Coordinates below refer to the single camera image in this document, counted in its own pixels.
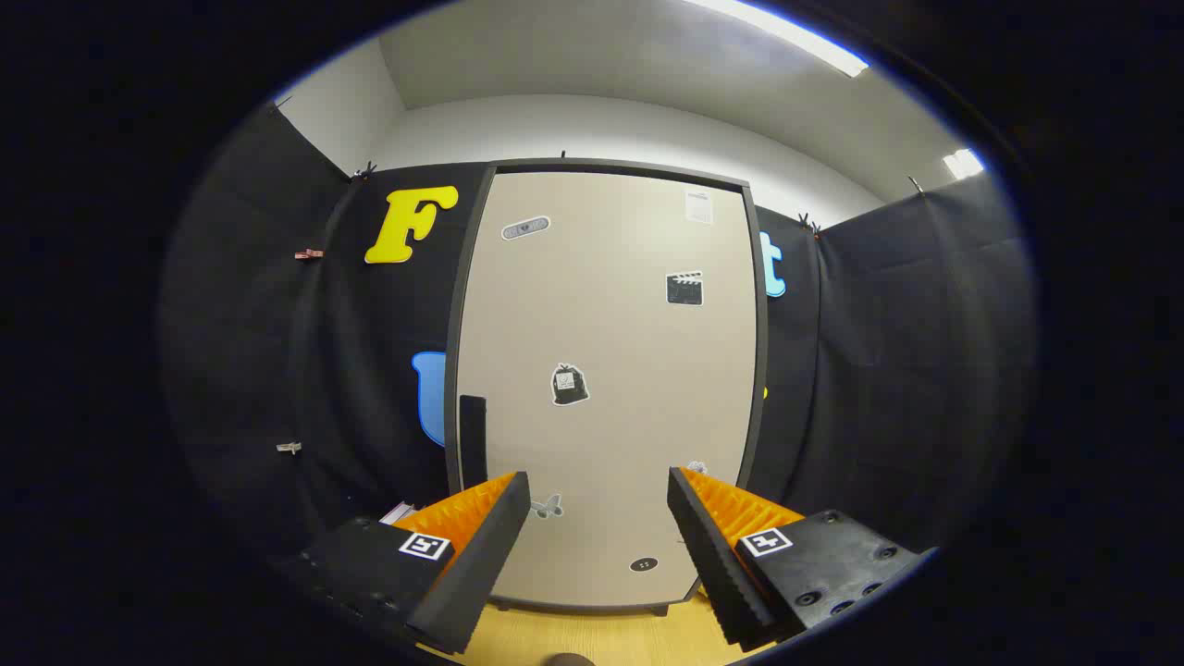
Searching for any black door handle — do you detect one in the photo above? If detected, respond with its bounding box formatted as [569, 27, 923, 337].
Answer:
[460, 395, 487, 487]

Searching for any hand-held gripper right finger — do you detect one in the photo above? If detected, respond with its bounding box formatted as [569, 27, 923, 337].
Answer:
[668, 466, 935, 651]

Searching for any black backdrop cloth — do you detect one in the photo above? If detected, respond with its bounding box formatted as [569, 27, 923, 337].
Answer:
[162, 97, 1037, 565]

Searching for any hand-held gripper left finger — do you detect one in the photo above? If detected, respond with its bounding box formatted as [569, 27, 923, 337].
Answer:
[277, 471, 532, 656]

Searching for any grey shoe cabinet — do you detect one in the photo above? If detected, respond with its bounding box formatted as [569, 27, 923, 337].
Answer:
[444, 157, 771, 619]

